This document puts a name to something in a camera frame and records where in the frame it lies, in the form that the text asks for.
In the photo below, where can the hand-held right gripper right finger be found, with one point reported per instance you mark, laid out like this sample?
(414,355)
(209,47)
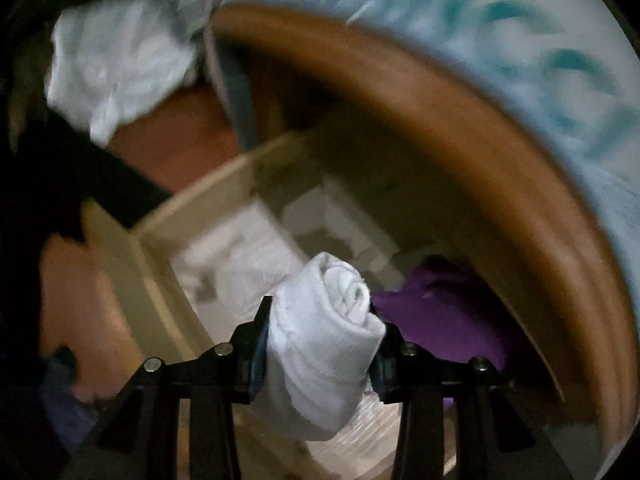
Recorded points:
(382,370)

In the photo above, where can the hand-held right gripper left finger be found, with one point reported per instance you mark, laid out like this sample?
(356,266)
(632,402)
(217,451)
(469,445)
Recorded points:
(260,350)

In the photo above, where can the white towel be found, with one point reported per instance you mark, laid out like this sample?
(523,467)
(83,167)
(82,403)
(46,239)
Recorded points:
(320,350)

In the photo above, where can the white cardboard box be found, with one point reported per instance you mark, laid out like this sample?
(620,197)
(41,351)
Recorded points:
(525,35)

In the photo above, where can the purple garment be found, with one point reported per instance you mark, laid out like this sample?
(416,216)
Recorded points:
(440,310)

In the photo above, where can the white folded garment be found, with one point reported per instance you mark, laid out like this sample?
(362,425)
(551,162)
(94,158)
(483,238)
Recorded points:
(235,260)

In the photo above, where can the blue plaid cloth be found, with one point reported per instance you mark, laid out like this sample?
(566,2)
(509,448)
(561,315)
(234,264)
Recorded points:
(240,95)

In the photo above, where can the wooden nightstand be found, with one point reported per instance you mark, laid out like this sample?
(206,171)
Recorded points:
(450,110)

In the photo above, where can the person's left leg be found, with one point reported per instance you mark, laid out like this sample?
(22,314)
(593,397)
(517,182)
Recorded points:
(30,185)

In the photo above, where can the white floral quilt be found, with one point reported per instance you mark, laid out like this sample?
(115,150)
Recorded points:
(120,70)

